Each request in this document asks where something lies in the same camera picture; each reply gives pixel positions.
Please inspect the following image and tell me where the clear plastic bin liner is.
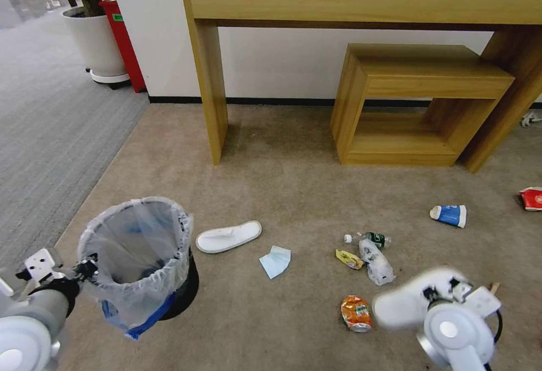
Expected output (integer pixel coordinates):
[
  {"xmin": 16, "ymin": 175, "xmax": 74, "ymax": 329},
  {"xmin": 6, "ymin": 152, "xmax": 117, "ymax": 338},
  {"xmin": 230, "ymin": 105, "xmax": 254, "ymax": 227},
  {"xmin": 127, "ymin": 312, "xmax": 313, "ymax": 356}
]
[{"xmin": 77, "ymin": 196, "xmax": 195, "ymax": 341}]

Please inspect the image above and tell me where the black round trash bin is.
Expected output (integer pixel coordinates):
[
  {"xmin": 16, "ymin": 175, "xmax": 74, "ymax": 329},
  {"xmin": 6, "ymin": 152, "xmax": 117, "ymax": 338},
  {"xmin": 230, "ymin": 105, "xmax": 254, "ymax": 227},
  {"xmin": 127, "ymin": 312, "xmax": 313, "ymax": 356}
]
[{"xmin": 109, "ymin": 247, "xmax": 200, "ymax": 321}]

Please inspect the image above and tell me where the white slipper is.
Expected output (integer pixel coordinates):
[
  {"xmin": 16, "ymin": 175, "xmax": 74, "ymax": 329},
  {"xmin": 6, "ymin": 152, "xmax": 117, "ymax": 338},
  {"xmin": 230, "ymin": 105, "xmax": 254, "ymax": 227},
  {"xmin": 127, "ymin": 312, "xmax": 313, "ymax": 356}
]
[{"xmin": 195, "ymin": 220, "xmax": 263, "ymax": 255}]

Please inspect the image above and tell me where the white wheeled planter base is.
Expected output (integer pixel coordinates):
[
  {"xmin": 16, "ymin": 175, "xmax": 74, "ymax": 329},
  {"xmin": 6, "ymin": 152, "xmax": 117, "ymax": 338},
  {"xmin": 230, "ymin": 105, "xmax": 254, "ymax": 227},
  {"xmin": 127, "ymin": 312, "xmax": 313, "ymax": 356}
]
[{"xmin": 88, "ymin": 67, "xmax": 132, "ymax": 90}]

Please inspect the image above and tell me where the pale blue face mask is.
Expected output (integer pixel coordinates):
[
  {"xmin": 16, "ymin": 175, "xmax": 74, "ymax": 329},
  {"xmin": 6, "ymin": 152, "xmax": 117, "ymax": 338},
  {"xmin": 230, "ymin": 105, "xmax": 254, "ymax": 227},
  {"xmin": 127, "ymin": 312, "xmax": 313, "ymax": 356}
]
[{"xmin": 259, "ymin": 245, "xmax": 292, "ymax": 280}]

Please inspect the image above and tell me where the white round planter pot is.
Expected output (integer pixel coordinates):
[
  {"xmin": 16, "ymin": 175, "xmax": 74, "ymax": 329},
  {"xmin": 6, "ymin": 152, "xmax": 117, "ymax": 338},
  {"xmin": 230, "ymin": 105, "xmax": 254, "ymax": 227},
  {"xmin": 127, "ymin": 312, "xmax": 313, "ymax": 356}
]
[{"xmin": 62, "ymin": 5, "xmax": 130, "ymax": 77}]

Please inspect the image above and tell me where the red box with green label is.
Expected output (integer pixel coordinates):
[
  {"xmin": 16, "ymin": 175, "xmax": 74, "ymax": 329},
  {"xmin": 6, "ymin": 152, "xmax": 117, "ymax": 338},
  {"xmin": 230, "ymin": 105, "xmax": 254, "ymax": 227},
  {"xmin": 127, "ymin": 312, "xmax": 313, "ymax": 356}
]
[{"xmin": 98, "ymin": 0, "xmax": 147, "ymax": 94}]

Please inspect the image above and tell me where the yellow snack wrapper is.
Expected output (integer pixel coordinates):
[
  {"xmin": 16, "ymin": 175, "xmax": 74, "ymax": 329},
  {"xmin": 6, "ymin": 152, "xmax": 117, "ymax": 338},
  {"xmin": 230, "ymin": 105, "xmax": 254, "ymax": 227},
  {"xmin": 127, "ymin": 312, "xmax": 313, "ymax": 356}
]
[{"xmin": 335, "ymin": 248, "xmax": 365, "ymax": 270}]

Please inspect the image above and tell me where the crushed orange can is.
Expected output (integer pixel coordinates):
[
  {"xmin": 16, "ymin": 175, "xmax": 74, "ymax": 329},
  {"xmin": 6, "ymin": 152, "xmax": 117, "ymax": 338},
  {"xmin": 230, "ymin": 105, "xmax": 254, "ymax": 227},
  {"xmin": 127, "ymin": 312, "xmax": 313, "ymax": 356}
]
[{"xmin": 340, "ymin": 294, "xmax": 374, "ymax": 333}]

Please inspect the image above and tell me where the green label plastic bottle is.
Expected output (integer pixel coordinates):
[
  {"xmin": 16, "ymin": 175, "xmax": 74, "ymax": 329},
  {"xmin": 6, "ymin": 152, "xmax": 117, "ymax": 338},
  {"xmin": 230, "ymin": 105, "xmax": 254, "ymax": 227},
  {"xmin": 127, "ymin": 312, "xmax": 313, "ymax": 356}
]
[{"xmin": 343, "ymin": 231, "xmax": 392, "ymax": 250}]

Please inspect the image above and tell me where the crumpled clear plastic bag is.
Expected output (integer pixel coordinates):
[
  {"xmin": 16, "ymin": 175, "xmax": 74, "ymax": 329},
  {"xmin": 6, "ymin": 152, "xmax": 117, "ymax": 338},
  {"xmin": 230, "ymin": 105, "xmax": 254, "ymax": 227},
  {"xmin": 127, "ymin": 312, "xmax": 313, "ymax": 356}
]
[{"xmin": 358, "ymin": 238, "xmax": 397, "ymax": 287}]

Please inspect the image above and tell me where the long wooden console table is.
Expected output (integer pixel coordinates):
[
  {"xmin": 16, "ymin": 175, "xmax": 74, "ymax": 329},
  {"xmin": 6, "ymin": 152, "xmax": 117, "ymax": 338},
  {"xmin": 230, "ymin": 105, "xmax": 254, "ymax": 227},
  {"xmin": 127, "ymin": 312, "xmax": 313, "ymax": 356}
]
[{"xmin": 179, "ymin": 0, "xmax": 542, "ymax": 174}]

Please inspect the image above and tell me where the blue white paper cup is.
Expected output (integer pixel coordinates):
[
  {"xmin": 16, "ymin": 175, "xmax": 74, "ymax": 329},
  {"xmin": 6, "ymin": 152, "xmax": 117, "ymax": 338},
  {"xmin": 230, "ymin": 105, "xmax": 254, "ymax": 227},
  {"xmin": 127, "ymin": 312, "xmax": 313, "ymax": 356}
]
[{"xmin": 429, "ymin": 204, "xmax": 468, "ymax": 229}]

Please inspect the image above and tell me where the small wooden side table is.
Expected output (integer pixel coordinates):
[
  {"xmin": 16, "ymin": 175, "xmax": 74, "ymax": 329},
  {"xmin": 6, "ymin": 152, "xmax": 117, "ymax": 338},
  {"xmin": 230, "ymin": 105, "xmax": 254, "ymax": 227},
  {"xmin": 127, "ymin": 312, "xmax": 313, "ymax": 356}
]
[{"xmin": 330, "ymin": 42, "xmax": 517, "ymax": 167}]

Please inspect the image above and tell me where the red paper carton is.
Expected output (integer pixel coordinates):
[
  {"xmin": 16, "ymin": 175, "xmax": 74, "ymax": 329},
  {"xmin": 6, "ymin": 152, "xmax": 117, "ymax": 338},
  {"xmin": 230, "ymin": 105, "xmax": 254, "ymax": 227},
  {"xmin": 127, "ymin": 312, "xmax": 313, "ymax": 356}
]
[{"xmin": 518, "ymin": 186, "xmax": 542, "ymax": 212}]

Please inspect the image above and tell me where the white cable plug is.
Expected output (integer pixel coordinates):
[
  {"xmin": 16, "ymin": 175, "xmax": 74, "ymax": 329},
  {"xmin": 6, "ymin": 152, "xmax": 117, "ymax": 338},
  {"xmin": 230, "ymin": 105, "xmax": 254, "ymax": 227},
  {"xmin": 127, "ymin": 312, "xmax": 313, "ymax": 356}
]
[{"xmin": 519, "ymin": 110, "xmax": 542, "ymax": 129}]

